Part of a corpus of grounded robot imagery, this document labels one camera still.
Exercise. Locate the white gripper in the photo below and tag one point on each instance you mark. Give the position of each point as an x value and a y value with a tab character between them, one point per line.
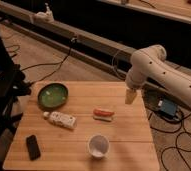
134	80

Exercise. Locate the red pepper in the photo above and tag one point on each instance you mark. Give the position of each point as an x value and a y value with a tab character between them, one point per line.
103	112

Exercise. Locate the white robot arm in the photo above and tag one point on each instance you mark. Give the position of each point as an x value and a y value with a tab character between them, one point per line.
149	63

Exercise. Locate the white ceramic cup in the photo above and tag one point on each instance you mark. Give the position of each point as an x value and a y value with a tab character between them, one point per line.
98	146

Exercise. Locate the white sponge block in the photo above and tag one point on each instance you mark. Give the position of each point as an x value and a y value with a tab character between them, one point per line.
101	118

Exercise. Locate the blue power box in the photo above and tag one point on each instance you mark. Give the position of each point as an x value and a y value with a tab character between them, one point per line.
167	108

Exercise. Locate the white plastic bottle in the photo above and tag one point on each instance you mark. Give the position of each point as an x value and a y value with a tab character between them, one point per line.
60	119

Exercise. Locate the green bowl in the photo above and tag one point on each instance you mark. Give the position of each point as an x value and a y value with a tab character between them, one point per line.
52	96

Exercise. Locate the white power strip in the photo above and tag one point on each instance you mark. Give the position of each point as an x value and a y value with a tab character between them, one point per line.
47	15

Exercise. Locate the black tripod stand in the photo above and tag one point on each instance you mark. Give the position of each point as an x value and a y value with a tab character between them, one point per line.
12	85

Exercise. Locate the metal rail beam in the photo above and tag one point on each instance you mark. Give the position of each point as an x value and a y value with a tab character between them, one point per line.
104	28

